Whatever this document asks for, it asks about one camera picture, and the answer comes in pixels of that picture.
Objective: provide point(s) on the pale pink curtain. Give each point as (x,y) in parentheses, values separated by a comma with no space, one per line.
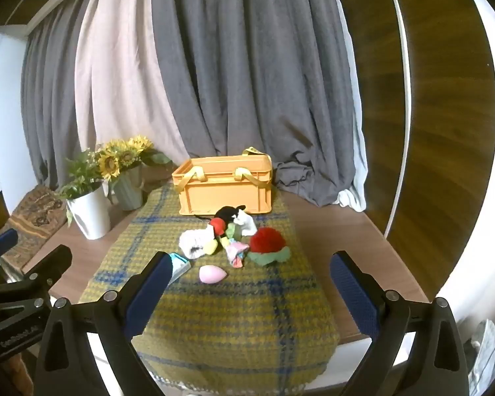
(119,70)

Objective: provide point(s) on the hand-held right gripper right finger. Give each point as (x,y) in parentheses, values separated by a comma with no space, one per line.
(354,297)

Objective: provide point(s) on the white soft toy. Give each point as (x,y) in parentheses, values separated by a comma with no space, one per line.
(246,222)

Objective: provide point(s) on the sunflower bouquet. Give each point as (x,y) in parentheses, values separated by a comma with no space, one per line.
(109,164)

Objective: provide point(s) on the white sheer curtain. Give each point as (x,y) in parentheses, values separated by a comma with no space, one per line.
(354,198)

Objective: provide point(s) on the red pompom with green leaves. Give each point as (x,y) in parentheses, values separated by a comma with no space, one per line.
(266,239)

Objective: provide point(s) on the white crumpled cloth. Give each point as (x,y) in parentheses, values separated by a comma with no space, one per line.
(489,350)

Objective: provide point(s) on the dark wooden wardrobe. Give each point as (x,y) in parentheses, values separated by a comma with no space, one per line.
(437,132)

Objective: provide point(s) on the yellow soft toy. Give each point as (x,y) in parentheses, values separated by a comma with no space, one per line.
(209,247)

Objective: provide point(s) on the pastel patterned cloth pouch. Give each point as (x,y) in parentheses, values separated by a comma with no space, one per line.
(236,251)

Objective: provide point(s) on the orange plastic basket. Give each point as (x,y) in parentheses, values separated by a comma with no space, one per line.
(222,194)

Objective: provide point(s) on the pink egg-shaped sponge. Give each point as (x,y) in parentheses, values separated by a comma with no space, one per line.
(212,274)

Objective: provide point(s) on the yellow plaid blanket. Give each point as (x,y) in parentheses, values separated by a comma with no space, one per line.
(239,317)

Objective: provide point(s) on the grey curtain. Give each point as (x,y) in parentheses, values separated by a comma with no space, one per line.
(251,70)

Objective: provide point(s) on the black mouse plush toy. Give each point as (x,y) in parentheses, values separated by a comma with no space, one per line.
(227,213)

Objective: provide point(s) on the light blue packet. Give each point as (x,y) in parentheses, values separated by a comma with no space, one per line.
(180,265)

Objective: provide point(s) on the green soft toy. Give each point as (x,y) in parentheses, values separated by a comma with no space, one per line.
(232,231)

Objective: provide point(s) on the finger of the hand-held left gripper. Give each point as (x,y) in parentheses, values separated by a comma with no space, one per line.
(0,243)
(49,264)

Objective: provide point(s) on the pale fluffy sock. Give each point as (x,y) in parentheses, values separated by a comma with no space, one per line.
(194,241)

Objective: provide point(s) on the green leafy plant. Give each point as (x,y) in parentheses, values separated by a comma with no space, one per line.
(80,173)

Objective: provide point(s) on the white flower pot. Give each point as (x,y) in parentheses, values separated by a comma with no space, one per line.
(90,214)

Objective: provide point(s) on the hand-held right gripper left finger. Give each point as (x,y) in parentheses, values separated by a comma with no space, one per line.
(148,293)

